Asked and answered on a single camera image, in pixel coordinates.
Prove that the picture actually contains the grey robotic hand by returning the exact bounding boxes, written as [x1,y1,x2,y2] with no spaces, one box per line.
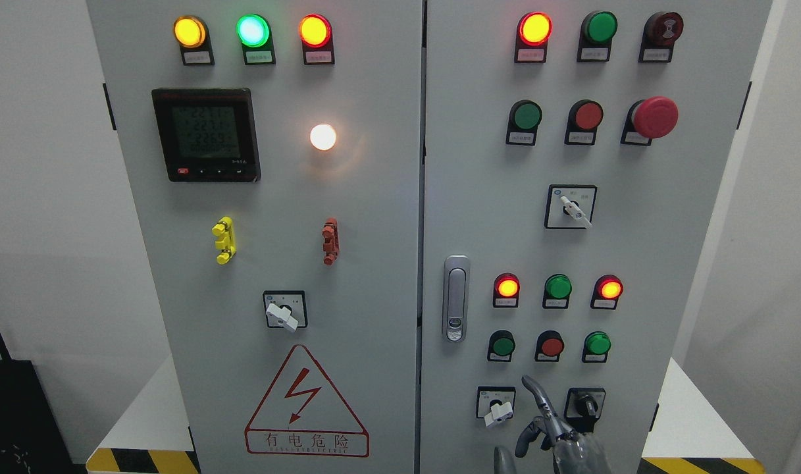
[515,375,611,473]

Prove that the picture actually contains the red push button lower middle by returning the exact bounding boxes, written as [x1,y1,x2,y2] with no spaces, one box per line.
[534,330,565,362]

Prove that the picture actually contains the green push button lower right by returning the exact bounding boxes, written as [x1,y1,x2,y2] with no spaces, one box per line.
[581,331,611,363]

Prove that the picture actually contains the green push button lower left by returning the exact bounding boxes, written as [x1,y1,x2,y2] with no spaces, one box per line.
[487,330,517,362]

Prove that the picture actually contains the red push button upper row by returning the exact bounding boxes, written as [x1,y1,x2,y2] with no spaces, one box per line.
[565,99,604,146]

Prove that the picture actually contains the green push button upper row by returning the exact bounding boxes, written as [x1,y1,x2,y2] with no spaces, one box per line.
[505,99,544,146]

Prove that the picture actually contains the red emergency stop mushroom button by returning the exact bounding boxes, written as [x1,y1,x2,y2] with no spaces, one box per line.
[620,96,679,146]

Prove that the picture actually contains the white platform with hazard stripes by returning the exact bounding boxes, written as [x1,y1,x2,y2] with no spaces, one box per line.
[86,358,766,473]

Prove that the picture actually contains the green indicator lamp lower middle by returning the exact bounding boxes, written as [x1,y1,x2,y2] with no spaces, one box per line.
[542,273,573,309]

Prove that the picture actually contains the green indicator lamp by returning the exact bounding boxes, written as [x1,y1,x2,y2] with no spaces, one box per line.
[236,13,276,65]
[577,10,619,63]
[542,273,573,309]

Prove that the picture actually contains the red indicator lamp lower right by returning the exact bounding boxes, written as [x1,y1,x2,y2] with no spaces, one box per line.
[590,274,624,310]

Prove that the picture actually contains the red indicator lamp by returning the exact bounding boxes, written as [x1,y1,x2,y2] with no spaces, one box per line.
[590,274,624,310]
[514,11,553,64]
[299,13,335,65]
[492,273,520,308]

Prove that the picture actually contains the red indicator lamp lower left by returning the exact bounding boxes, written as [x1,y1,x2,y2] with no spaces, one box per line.
[492,273,520,308]

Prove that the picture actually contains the red electrical hazard warning sticker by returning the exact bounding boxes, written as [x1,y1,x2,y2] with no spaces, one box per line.
[244,343,370,457]

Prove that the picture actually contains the grey electrical control cabinet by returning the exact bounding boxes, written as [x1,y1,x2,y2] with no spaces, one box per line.
[87,1,773,473]

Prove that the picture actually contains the red terminal connector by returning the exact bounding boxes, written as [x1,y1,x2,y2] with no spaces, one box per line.
[321,218,340,266]

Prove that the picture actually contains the white glowing indicator lamp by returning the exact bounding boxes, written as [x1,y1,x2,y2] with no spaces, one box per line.
[308,123,338,152]

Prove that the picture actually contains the yellow terminal connector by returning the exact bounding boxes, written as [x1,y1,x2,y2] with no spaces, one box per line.
[211,216,237,266]

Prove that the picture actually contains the green indicator lamp top right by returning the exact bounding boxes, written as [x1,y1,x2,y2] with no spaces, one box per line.
[577,10,619,63]

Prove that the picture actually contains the red indicator lamp top right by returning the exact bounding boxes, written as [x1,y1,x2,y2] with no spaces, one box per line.
[514,11,553,64]

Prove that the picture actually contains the black digital power meter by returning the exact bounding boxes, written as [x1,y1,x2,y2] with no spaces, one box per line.
[151,88,261,182]

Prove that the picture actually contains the red indicator lamp top left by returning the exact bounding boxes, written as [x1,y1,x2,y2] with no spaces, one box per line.
[299,13,335,65]

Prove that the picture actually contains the green indicator lamp top left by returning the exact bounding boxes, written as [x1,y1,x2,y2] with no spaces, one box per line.
[236,13,276,65]

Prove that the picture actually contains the black box with antenna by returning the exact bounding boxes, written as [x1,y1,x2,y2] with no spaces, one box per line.
[0,333,75,473]

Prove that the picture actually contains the yellow indicator lamp top left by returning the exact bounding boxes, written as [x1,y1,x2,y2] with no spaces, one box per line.
[172,15,215,66]

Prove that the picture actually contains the black key selector switch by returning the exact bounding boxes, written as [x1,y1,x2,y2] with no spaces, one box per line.
[565,387,607,434]

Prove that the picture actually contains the lower white rotary selector switch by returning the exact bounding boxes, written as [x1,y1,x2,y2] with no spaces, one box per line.
[476,385,517,428]

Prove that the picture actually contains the silver cabinet door handle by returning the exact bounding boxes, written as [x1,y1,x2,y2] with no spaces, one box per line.
[442,255,470,342]

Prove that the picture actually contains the upper right rotary selector switch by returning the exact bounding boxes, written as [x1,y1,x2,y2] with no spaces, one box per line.
[544,185,598,229]

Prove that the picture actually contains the left door rotary selector switch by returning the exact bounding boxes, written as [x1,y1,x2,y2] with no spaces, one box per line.
[263,290,308,333]

